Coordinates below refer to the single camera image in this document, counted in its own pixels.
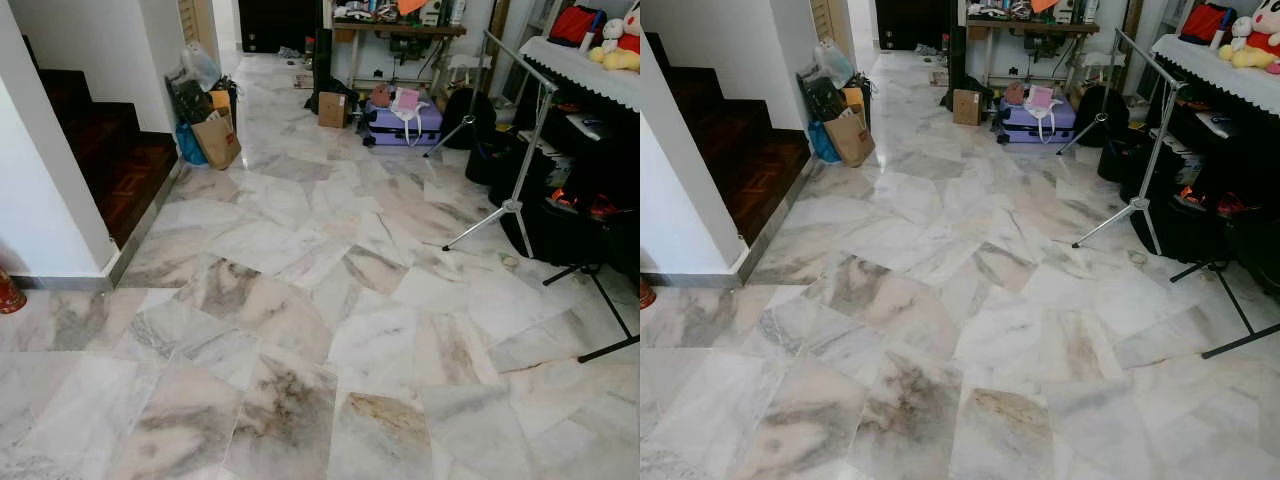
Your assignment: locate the white covered table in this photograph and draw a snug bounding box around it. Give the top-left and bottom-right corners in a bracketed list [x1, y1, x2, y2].
[1150, 33, 1280, 116]
[518, 35, 641, 113]

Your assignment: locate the clear plastic bag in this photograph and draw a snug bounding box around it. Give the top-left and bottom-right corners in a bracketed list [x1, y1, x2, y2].
[812, 38, 856, 89]
[180, 42, 223, 93]

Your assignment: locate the black printed bag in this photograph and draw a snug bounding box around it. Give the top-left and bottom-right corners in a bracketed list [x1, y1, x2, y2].
[800, 75, 846, 123]
[168, 78, 213, 126]

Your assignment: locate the wooden desk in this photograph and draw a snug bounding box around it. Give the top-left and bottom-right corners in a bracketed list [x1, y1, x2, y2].
[330, 18, 469, 91]
[965, 15, 1101, 89]

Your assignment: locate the black equipment bag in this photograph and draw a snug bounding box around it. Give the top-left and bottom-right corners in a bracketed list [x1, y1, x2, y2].
[1130, 190, 1236, 266]
[525, 190, 641, 271]

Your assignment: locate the black backpack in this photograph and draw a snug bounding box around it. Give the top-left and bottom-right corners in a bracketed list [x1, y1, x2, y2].
[440, 87, 498, 151]
[1075, 85, 1129, 149]

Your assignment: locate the white pink tote bag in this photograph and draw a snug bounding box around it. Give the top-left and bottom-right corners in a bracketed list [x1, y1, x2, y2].
[1025, 85, 1059, 141]
[392, 88, 426, 146]

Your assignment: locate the white yellow plush toy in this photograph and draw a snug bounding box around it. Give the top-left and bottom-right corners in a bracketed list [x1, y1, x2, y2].
[587, 17, 641, 73]
[1218, 15, 1278, 71]

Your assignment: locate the red bag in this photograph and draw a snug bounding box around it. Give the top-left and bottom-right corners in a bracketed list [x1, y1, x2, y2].
[548, 5, 608, 49]
[1180, 3, 1238, 46]

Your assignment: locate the white stool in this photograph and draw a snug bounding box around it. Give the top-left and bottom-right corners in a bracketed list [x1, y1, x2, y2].
[1080, 50, 1126, 93]
[445, 52, 493, 96]

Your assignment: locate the brown paper bag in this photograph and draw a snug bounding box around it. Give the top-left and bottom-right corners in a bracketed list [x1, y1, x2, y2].
[823, 108, 876, 169]
[192, 105, 242, 171]

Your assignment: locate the silver tripod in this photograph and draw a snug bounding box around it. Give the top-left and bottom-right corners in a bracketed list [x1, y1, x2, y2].
[442, 30, 561, 259]
[1072, 28, 1191, 256]

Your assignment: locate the purple suitcase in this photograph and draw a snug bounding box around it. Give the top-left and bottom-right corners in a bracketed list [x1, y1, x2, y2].
[362, 97, 444, 149]
[997, 95, 1078, 146]

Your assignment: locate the dark wooden staircase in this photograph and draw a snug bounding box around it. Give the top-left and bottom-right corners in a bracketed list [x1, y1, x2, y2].
[22, 38, 181, 249]
[645, 33, 813, 246]

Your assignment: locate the black floor stand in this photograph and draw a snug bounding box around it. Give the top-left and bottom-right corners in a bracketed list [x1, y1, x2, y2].
[543, 262, 641, 363]
[1170, 262, 1280, 359]

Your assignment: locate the blue plastic bag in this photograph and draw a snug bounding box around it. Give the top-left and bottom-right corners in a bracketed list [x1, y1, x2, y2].
[176, 122, 208, 167]
[808, 122, 841, 165]

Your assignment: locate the dark wooden cabinet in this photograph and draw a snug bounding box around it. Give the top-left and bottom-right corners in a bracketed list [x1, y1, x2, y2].
[237, 0, 319, 54]
[875, 0, 956, 51]

